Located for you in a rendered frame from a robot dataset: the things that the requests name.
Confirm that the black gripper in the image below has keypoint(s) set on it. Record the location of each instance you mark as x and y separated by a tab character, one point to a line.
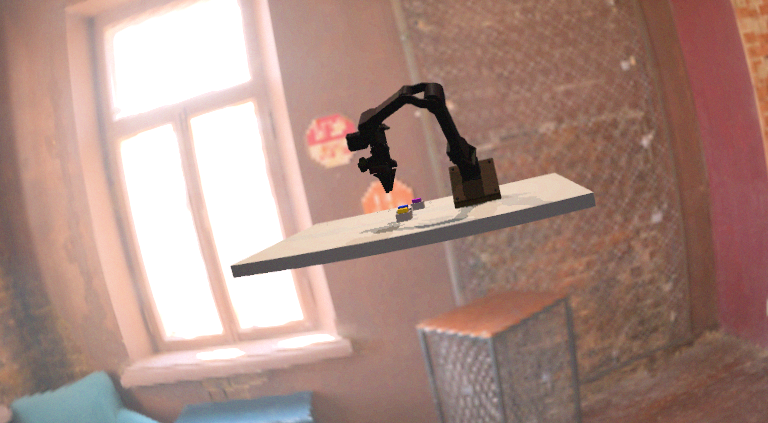
384	166

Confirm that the magenta button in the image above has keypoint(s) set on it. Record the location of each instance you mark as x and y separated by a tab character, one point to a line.
417	204

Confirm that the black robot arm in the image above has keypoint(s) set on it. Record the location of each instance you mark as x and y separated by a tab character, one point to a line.
371	130

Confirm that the yellow button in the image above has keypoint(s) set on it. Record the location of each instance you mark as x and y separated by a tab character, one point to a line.
403	215

